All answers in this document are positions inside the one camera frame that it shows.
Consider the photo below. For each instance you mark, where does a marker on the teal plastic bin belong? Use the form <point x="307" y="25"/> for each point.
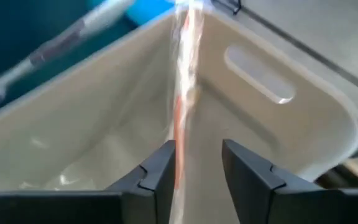
<point x="11" y="31"/>

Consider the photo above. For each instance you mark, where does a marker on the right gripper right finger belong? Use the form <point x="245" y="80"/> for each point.
<point x="291" y="208"/>

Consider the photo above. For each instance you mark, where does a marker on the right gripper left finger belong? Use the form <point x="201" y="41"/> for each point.
<point x="104" y="208"/>

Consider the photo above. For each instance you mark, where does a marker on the translucent cream plastic bin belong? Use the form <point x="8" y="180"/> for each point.
<point x="104" y="109"/>

